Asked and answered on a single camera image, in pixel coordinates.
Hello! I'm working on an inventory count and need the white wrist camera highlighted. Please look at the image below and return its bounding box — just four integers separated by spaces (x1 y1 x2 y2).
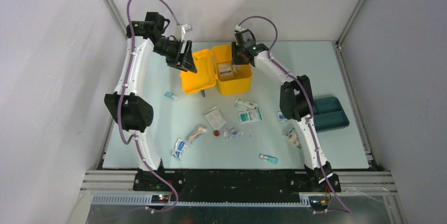
175 24 192 41
234 25 244 33

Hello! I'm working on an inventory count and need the aluminium frame front beam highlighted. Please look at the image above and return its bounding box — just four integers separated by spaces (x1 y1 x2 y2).
68 170 407 223

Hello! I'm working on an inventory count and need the teal header plastic bag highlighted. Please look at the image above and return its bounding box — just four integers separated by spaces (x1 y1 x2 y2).
164 92 178 101

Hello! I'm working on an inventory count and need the small white blue sachet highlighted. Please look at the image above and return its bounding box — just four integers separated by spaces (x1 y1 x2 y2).
277 112 287 121

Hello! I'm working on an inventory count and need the clear bag white gauze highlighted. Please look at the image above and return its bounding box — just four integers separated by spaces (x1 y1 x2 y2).
204 106 227 130

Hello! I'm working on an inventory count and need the cotton swabs bag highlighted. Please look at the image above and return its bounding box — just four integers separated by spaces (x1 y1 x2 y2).
187 125 208 144

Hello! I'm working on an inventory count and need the tape roll clear bag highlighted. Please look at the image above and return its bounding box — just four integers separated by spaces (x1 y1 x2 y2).
224 126 243 139

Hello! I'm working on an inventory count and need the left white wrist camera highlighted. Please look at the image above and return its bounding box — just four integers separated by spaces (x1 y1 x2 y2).
175 24 192 41

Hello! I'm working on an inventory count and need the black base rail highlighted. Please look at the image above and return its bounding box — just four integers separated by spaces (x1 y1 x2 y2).
133 169 328 203

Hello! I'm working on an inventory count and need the teal divided tray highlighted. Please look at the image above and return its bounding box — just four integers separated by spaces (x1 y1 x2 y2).
313 96 350 133

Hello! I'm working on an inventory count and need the yellow medicine kit box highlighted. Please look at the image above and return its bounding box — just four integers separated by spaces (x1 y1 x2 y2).
180 44 252 95

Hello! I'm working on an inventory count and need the white long gauze packet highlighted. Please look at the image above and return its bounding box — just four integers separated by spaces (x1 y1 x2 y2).
233 97 258 111

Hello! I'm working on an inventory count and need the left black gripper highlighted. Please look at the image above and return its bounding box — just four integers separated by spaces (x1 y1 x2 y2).
152 37 197 73

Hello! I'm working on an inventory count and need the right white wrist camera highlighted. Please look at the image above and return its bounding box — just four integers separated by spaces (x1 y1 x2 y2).
234 25 244 33

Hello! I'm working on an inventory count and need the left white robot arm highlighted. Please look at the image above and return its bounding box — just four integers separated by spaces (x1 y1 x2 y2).
104 12 198 191

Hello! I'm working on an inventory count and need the white blue text packet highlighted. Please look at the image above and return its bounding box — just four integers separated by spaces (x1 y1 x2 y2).
217 63 234 79

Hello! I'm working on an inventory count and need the teal medical gauze packet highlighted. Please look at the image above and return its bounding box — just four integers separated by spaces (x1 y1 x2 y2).
238 108 263 124

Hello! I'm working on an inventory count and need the teal capped small tube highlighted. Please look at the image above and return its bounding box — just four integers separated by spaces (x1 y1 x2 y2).
259 153 278 164

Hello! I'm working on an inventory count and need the white blue alcohol pad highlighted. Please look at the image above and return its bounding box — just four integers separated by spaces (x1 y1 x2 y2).
171 150 183 161
174 138 189 152

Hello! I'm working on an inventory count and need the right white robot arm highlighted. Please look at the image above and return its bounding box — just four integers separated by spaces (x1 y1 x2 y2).
231 26 333 191

